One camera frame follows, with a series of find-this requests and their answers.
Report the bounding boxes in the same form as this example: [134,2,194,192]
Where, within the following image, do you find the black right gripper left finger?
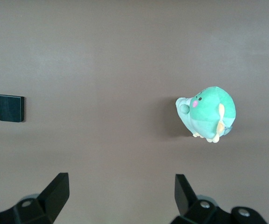
[0,172,70,224]

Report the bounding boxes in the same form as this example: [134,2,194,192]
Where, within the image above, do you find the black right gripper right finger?
[170,174,268,224]

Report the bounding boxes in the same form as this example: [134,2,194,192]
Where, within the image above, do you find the black phone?
[0,94,25,123]

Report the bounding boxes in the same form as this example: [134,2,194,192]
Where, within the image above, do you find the green plush dinosaur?
[175,86,237,143]

